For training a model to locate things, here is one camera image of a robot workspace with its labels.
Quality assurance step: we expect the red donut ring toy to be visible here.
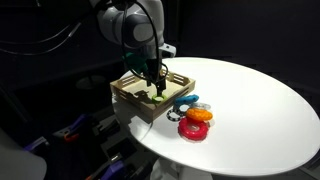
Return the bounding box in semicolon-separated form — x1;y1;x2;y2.
177;116;211;142

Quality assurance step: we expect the black white checkered ring toy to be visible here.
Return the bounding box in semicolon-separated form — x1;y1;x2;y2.
166;106;188;122

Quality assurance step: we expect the white table pedestal base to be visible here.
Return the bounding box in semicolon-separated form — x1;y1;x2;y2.
149;155;216;180

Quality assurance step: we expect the white box on wrist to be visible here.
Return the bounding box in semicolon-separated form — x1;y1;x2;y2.
159;43;177;59

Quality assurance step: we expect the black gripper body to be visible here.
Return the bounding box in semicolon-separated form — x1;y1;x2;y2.
143;55;168;86

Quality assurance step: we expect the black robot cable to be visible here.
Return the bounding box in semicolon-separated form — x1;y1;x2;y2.
120;0;169;86

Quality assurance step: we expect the orange donut ring toy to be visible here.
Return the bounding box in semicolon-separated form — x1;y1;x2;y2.
185;107;214;123

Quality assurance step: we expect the green donut ring toy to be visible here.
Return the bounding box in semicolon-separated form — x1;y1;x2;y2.
151;93;168;103

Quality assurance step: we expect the purple clamp stand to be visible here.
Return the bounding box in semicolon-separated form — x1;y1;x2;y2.
52;112;89;144

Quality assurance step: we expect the blue dotted donut ring toy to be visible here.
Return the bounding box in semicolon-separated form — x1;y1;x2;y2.
173;93;200;109

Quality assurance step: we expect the wooden tray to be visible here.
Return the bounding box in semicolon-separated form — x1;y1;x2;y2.
109;68;197;123

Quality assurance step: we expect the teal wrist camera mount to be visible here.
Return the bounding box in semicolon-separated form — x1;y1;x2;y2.
121;51;148;75

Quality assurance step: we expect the clear ring toy with beads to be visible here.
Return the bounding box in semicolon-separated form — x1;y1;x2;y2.
191;101;212;111

